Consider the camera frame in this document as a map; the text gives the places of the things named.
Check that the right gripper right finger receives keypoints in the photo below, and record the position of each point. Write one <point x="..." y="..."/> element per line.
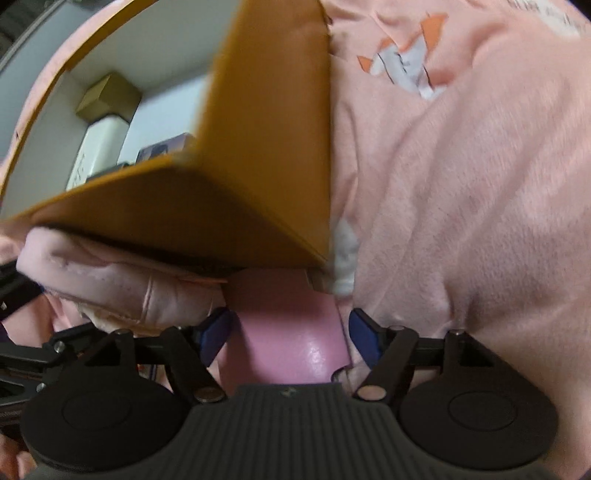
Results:
<point x="367" y="336"/>

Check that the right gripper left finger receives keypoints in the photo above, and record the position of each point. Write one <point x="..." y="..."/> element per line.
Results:
<point x="213" y="333"/>

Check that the pink notebook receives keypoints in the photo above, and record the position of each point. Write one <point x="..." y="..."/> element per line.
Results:
<point x="287" y="333"/>

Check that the light pink pouch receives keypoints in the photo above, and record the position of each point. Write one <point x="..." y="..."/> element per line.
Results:
<point x="117" y="289"/>

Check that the pink cloud-print duvet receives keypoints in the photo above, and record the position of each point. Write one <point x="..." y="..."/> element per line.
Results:
<point x="460" y="188"/>

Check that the white rectangular box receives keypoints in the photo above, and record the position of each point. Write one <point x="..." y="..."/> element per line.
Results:
<point x="99" y="149"/>

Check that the orange cardboard box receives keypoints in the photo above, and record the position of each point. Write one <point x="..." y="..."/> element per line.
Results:
<point x="226" y="160"/>

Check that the small gold box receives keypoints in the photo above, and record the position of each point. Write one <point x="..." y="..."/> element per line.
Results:
<point x="111" y="95"/>

